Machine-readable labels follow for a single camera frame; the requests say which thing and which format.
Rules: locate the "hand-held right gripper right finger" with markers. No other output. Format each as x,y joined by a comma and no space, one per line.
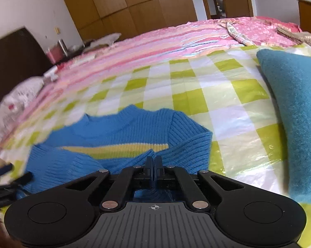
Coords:
158,168

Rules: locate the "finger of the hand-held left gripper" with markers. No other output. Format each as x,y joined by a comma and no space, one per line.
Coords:
23,178
0,171

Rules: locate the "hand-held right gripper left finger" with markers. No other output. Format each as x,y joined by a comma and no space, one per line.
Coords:
150,168

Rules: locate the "blue knit sweater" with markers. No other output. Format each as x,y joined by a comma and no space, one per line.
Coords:
134,130

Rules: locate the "white floral pillow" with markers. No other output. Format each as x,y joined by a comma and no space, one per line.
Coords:
18,98

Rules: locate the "green checkered sheet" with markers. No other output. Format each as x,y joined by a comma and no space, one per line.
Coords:
196,82

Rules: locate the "dark wooden headboard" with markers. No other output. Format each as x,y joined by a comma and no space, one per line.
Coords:
13,64

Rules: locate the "pink striped bed sheet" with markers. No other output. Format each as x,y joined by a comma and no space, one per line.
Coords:
155,44

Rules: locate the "pink container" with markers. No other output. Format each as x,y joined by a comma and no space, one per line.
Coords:
53,55

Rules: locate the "white cloth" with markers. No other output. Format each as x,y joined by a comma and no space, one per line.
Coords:
103,40

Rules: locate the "teal folded cloth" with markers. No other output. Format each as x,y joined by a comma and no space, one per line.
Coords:
297,113

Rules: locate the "patterned cloth strip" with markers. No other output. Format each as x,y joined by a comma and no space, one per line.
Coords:
239,35

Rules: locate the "wooden wardrobe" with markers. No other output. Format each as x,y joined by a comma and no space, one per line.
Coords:
124,2

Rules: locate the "pink floral quilt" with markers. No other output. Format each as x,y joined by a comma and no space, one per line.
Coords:
258,29

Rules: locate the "brown patterned cloth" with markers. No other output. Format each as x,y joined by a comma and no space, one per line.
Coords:
297,37

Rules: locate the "wooden cabinet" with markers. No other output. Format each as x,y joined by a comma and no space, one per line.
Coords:
310,15

